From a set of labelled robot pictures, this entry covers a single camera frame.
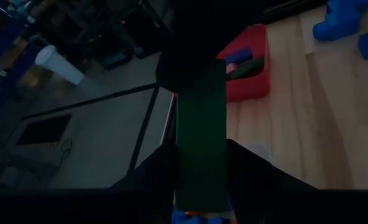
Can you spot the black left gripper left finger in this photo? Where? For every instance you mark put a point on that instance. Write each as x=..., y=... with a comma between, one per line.
x=159, y=174

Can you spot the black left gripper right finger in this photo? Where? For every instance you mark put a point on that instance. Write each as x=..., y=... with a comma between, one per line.
x=249, y=174

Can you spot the long pink block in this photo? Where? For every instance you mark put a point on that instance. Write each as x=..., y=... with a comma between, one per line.
x=231, y=68

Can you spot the long purple block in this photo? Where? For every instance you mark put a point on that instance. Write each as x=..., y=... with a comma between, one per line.
x=240, y=56

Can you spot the small orange block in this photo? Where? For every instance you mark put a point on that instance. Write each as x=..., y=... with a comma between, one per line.
x=191, y=213

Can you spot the large green block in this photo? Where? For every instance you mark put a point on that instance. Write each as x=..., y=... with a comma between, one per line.
x=201, y=140

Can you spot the thin green block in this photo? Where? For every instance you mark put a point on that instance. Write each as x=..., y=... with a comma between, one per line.
x=247, y=69

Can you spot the red plastic bin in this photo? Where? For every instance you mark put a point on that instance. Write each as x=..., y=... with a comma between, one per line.
x=249, y=90

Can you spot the black floor mat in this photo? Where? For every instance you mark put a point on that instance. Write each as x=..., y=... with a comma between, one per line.
x=44, y=129

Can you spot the white cylinder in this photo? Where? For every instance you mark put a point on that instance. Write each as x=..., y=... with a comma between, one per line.
x=59, y=63

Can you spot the black aluminium table frame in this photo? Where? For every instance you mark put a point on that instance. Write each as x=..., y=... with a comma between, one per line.
x=286, y=11

